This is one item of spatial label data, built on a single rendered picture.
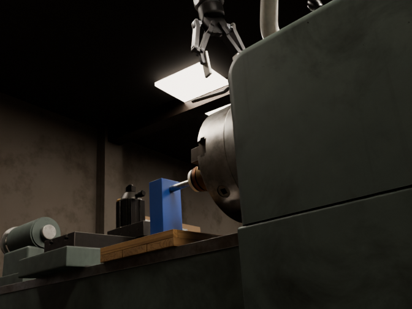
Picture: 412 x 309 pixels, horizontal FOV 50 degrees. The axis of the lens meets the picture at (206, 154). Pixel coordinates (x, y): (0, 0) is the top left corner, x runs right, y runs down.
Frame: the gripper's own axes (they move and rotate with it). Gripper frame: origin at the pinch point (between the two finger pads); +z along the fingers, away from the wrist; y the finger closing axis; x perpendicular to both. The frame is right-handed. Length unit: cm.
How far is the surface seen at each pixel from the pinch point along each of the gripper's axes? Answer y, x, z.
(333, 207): 13, 42, 46
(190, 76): -146, -265, -127
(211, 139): 14.1, 8.8, 23.2
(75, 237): 38, -38, 37
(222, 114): 9.8, 9.6, 17.1
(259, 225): 19, 27, 46
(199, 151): 15.3, 4.3, 24.7
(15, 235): 47, -109, 26
